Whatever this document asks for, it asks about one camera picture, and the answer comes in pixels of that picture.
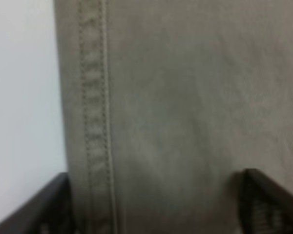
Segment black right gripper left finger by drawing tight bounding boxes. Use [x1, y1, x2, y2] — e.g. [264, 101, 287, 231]
[0, 173, 75, 234]

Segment khaki shorts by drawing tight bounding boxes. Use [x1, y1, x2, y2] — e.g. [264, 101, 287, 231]
[55, 0, 293, 234]

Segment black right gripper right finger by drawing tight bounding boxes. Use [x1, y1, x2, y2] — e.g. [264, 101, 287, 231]
[238, 168, 293, 234]

